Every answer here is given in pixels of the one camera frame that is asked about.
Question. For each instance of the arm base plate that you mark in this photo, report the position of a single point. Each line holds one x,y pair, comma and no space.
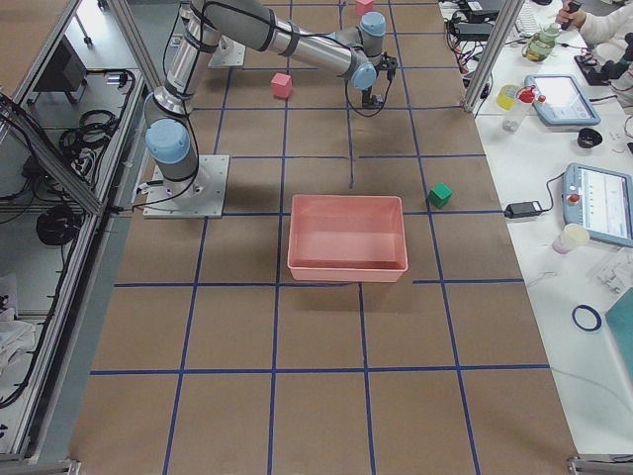
228,54
204,198

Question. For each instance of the yellow push button switch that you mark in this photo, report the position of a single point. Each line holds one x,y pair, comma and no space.
377,101

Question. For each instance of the green cube near bin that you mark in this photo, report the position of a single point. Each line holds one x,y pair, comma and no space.
439,195

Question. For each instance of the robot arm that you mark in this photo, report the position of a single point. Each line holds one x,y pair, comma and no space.
214,28

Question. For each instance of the pink cube centre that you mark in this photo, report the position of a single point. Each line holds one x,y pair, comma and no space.
281,85

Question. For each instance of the teal mat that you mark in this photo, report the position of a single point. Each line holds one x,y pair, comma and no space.
620,323

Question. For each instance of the black power adapter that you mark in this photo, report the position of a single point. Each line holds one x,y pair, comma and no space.
519,210

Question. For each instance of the person hand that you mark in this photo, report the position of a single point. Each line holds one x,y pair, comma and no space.
571,15

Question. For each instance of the white rag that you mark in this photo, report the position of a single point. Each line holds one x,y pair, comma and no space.
17,337

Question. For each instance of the pink cube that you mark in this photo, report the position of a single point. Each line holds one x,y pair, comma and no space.
281,85
363,7

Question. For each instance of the white plastic cup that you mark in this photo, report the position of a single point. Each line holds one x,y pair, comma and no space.
571,237

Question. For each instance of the teach pendant far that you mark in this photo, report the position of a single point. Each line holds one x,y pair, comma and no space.
566,103

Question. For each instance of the person white sleeve forearm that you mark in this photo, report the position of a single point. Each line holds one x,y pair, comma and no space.
608,30

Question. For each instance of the green drink bottle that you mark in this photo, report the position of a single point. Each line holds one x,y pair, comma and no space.
542,43

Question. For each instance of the teach pendant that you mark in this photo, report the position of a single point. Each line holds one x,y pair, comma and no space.
599,200
566,103

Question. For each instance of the pink cube far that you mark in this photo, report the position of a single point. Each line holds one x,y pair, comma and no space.
363,7

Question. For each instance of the black bowl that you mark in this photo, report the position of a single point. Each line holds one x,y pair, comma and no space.
589,138

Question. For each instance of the red cap squeeze bottle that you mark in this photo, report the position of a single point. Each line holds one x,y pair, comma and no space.
523,101

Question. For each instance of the teach pendant near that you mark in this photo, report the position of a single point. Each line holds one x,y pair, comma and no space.
599,200

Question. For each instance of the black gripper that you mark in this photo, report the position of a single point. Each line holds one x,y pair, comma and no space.
367,93

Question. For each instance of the aluminium frame post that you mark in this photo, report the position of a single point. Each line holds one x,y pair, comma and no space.
504,24

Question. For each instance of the pink plastic bin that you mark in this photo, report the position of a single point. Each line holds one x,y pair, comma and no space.
345,238

